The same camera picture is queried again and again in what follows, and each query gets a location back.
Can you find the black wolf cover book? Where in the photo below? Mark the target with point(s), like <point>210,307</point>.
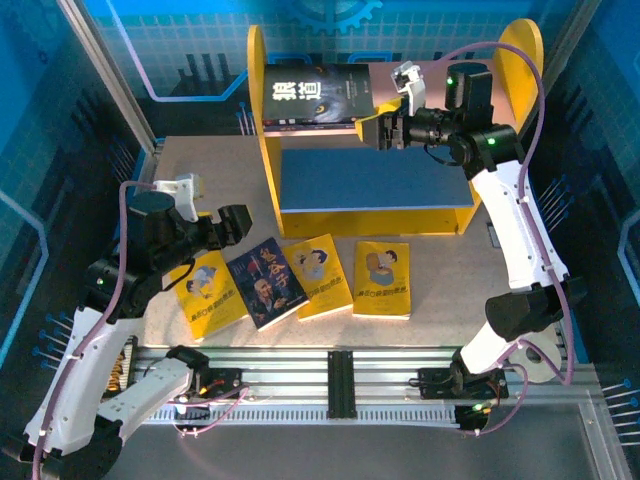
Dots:
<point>320,95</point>

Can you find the yellow book boy witch print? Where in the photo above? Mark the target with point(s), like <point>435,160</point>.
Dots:
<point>320,295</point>

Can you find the yellow book backpack figure print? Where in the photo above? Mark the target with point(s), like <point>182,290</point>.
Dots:
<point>380,300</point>

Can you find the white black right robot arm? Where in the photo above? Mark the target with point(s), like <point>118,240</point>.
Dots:
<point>525,235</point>

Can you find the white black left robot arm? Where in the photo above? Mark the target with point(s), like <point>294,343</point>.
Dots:
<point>75,370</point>

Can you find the yellow bookshelf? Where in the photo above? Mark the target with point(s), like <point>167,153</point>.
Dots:
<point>370,180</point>

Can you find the blue table side strip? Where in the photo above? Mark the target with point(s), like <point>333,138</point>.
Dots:
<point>141,170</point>

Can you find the small black controller box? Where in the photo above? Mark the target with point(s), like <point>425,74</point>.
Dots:
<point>472,420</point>
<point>192,415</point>

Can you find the white tape roll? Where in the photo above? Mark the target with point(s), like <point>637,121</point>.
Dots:
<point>545,372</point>

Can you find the aluminium enclosure post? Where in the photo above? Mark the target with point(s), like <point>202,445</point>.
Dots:
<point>570,35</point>
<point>110,80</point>

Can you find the aluminium rail frame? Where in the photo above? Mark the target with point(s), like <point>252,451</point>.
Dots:
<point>280,370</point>

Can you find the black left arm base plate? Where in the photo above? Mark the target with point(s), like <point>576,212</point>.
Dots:
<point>227,382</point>

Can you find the black rail bracket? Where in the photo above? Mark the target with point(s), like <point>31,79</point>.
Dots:
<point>341,385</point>

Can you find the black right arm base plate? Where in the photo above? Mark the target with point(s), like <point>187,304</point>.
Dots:
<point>435,385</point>

